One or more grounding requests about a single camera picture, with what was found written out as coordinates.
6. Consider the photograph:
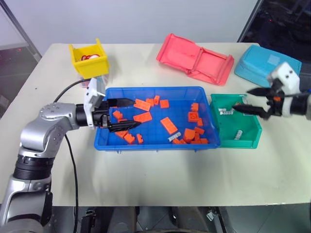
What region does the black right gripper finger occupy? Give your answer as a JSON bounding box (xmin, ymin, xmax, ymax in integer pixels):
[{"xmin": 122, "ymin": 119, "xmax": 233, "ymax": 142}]
[
  {"xmin": 246, "ymin": 87, "xmax": 270, "ymax": 97},
  {"xmin": 231, "ymin": 104, "xmax": 268, "ymax": 119}
]

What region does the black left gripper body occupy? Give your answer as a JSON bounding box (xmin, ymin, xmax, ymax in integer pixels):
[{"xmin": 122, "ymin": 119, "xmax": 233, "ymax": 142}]
[{"xmin": 92, "ymin": 100, "xmax": 112, "ymax": 129}]

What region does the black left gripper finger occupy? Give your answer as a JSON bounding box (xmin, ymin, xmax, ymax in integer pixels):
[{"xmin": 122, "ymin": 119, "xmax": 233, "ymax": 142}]
[
  {"xmin": 108, "ymin": 98, "xmax": 137, "ymax": 108},
  {"xmin": 107, "ymin": 120, "xmax": 142, "ymax": 133}
]

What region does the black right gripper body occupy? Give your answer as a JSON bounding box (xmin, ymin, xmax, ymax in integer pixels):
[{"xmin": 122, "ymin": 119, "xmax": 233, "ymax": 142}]
[{"xmin": 264, "ymin": 80, "xmax": 285, "ymax": 120}]

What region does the green plastic bin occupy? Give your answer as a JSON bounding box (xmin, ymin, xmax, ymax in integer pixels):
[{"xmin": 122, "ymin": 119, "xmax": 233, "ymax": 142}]
[{"xmin": 209, "ymin": 93, "xmax": 263, "ymax": 149}]

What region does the blue plastic bin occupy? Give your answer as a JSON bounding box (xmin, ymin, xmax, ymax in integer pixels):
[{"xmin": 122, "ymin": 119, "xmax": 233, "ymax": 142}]
[{"xmin": 94, "ymin": 86, "xmax": 222, "ymax": 153}]

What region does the yellow plastic bin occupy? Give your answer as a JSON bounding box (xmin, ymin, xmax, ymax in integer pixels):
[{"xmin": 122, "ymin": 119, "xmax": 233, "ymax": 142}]
[{"xmin": 68, "ymin": 37, "xmax": 110, "ymax": 80}]

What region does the large orange toy brick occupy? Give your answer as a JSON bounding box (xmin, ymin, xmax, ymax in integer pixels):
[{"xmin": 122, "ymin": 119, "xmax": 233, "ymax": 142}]
[
  {"xmin": 159, "ymin": 116, "xmax": 179, "ymax": 135},
  {"xmin": 133, "ymin": 112, "xmax": 153, "ymax": 123},
  {"xmin": 134, "ymin": 99, "xmax": 152, "ymax": 112}
]

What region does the light blue plastic container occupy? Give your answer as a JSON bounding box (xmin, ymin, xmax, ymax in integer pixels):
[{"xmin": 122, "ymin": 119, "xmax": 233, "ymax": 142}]
[{"xmin": 233, "ymin": 44, "xmax": 303, "ymax": 87}]

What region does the clear plastic box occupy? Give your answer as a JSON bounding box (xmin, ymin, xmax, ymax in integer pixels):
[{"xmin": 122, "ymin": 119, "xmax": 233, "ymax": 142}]
[{"xmin": 77, "ymin": 74, "xmax": 110, "ymax": 89}]

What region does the pink plastic tray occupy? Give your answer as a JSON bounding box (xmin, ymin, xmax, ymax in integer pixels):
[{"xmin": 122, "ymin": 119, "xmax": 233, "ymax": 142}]
[{"xmin": 155, "ymin": 33, "xmax": 235, "ymax": 86}]

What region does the black clamp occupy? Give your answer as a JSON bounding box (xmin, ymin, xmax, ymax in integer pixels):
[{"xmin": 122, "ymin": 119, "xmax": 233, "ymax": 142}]
[{"xmin": 81, "ymin": 208, "xmax": 97, "ymax": 233}]

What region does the metal clamp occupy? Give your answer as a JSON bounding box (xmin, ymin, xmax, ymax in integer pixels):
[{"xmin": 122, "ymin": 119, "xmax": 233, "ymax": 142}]
[{"xmin": 206, "ymin": 209, "xmax": 220, "ymax": 222}]

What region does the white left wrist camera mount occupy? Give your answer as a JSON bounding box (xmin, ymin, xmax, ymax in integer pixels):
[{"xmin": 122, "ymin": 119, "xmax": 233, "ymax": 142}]
[{"xmin": 83, "ymin": 78, "xmax": 106, "ymax": 130}]

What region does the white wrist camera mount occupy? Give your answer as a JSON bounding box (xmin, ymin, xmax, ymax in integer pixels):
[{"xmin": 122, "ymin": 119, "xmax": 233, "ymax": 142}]
[
  {"xmin": 83, "ymin": 78, "xmax": 106, "ymax": 130},
  {"xmin": 267, "ymin": 61, "xmax": 300, "ymax": 117}
]

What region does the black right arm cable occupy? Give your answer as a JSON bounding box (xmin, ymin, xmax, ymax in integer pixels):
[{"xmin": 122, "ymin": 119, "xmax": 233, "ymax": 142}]
[{"xmin": 283, "ymin": 89, "xmax": 311, "ymax": 99}]

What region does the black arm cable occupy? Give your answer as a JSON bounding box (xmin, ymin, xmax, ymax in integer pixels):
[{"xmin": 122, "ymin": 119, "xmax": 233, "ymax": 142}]
[
  {"xmin": 53, "ymin": 79, "xmax": 91, "ymax": 233},
  {"xmin": 283, "ymin": 89, "xmax": 311, "ymax": 99}
]

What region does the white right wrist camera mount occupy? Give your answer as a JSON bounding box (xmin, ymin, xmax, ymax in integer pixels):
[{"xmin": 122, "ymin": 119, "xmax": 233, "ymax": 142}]
[{"xmin": 267, "ymin": 61, "xmax": 300, "ymax": 117}]

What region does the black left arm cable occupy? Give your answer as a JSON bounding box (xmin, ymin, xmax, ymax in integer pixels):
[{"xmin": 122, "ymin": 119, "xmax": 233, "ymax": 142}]
[{"xmin": 53, "ymin": 79, "xmax": 91, "ymax": 233}]

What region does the dark window frame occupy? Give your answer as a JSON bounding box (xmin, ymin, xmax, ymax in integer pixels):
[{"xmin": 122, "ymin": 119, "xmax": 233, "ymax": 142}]
[{"xmin": 236, "ymin": 0, "xmax": 265, "ymax": 44}]

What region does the grey metal frame post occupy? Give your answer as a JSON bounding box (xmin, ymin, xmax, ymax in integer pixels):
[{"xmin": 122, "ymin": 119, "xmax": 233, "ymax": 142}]
[{"xmin": 0, "ymin": 0, "xmax": 42, "ymax": 59}]

